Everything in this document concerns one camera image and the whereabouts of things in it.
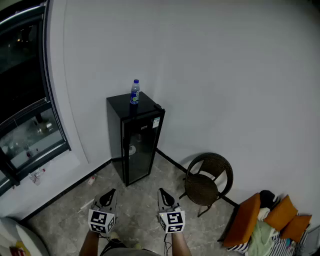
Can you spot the person's right shoe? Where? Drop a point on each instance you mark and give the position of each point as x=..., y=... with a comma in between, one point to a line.
x=138, y=246

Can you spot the person's shoe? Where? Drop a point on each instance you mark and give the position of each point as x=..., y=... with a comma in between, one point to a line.
x=138, y=246
x=114, y=235

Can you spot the striped fabric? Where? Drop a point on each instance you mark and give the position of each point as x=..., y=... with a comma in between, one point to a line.
x=282, y=247

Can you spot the black white striped garment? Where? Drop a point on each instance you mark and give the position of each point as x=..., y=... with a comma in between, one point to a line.
x=268, y=198

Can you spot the crumpled clear plastic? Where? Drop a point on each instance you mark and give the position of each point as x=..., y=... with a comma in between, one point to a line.
x=35, y=179

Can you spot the white round dish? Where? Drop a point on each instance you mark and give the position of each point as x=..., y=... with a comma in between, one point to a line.
x=132, y=149

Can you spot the blue cap water bottle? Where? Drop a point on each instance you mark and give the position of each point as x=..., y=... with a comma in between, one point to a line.
x=135, y=96

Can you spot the white cloth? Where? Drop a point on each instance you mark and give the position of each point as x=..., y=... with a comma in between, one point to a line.
x=263, y=213

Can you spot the person's left shoe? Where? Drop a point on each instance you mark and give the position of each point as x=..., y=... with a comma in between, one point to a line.
x=114, y=235

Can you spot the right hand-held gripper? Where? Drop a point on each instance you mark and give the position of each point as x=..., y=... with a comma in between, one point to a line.
x=175, y=220

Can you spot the clear bottle red cap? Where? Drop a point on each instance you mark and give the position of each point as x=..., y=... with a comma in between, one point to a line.
x=40, y=173

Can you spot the red yellow packet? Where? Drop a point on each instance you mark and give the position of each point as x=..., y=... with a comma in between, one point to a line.
x=18, y=250

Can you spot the pale green cloth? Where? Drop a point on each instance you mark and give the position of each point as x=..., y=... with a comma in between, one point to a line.
x=261, y=237

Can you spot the person's left forearm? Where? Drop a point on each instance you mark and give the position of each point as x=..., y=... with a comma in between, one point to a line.
x=88, y=243

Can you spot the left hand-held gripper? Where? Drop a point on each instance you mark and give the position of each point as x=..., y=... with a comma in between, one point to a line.
x=101, y=218

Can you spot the white stick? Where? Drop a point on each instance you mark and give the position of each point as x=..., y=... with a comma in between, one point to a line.
x=85, y=206

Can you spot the white rounded seat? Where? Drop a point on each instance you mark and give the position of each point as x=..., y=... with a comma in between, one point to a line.
x=30, y=237

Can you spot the small orange cushion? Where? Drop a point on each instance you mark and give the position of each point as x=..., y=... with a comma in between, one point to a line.
x=281, y=212
x=297, y=227

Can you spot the dark framed window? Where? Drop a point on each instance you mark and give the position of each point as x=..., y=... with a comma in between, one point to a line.
x=22, y=75

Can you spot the small red white box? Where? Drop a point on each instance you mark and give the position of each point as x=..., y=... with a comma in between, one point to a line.
x=92, y=180

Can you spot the dark wicker chair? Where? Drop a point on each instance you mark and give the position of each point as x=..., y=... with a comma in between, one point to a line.
x=201, y=188

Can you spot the black mini fridge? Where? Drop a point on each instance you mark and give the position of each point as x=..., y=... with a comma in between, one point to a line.
x=117, y=105

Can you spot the person's black shorts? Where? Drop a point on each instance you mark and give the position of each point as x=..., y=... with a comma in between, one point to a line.
x=112, y=246

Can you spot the person's right forearm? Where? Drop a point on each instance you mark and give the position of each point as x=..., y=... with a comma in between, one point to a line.
x=181, y=245

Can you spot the person's grey shirt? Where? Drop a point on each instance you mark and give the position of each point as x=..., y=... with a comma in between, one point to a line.
x=130, y=252

